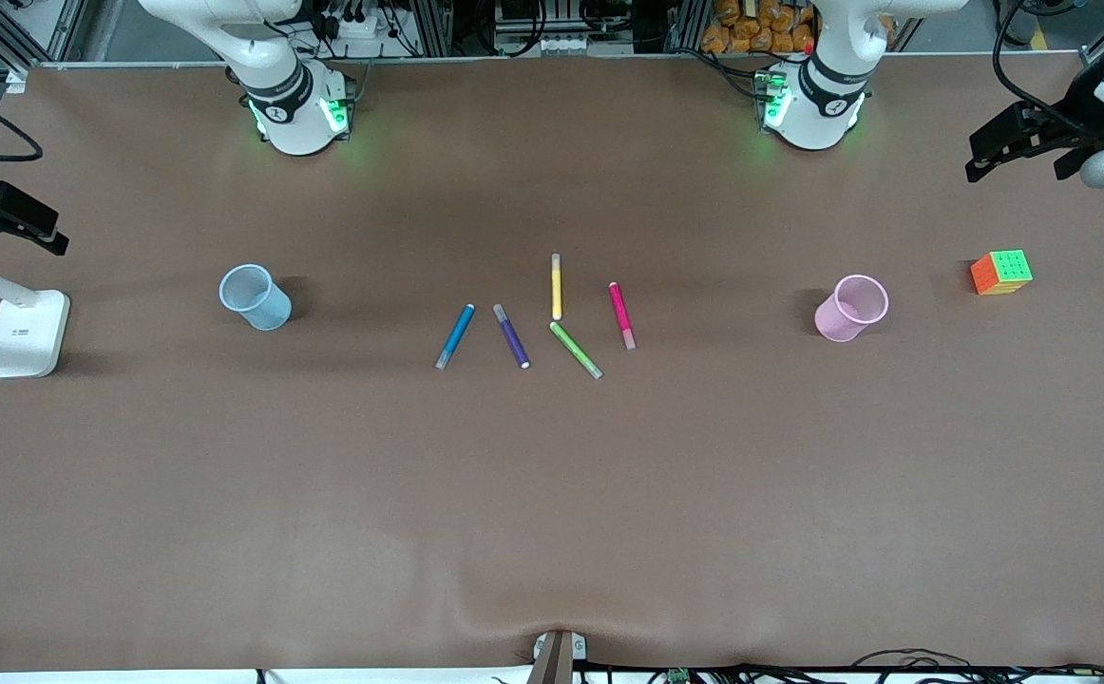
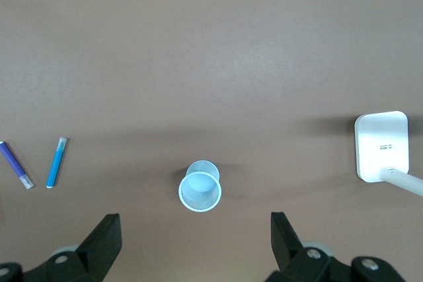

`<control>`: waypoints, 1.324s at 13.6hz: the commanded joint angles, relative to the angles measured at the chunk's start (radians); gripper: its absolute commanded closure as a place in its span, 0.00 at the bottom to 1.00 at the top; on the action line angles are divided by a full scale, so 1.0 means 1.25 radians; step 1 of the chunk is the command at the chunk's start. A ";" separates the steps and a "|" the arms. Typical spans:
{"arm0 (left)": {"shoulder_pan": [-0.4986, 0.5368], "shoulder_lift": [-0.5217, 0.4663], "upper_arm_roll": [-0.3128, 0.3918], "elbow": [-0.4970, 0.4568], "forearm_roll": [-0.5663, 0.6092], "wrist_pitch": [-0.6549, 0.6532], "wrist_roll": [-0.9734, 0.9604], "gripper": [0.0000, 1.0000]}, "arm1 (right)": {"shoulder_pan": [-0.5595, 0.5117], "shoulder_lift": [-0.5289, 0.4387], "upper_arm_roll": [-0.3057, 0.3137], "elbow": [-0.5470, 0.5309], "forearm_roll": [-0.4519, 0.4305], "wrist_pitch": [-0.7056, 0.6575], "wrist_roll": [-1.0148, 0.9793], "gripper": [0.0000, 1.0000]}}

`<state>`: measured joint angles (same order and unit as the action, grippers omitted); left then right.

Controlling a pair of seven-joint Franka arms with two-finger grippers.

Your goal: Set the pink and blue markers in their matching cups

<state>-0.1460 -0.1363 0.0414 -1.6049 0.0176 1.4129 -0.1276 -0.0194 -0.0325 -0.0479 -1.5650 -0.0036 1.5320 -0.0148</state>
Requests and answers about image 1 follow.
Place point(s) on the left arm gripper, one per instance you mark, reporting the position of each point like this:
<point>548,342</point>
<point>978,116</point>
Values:
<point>1077,104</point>

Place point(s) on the blue marker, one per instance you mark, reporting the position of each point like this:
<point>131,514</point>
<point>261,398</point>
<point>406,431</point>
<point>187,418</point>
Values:
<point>455,337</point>

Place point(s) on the pink marker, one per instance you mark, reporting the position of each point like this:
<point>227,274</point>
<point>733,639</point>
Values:
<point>621,313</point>

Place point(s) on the multicoloured puzzle cube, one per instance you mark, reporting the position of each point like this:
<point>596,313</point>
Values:
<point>1000,274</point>

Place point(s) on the light blue mesh cup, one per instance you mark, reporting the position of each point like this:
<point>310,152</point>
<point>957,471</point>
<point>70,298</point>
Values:
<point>262,302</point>

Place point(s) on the pink mesh cup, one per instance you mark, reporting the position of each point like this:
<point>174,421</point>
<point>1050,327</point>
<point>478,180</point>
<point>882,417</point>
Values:
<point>847,313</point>

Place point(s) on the orange snack bag pile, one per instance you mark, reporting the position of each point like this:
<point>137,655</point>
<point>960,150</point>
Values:
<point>761,27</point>

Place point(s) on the white power strip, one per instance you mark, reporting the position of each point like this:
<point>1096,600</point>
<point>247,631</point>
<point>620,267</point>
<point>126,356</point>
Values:
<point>357,27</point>

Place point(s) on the purple marker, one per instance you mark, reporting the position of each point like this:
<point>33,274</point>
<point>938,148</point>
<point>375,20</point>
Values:
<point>512,338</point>

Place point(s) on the yellow marker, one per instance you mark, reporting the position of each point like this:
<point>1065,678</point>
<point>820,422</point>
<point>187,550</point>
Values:
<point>557,290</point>

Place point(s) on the green marker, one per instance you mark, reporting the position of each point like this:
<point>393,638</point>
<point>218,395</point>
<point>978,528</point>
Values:
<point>574,349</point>

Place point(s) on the small green circuit board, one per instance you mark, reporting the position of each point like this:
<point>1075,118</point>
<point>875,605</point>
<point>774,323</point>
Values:
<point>675,676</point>

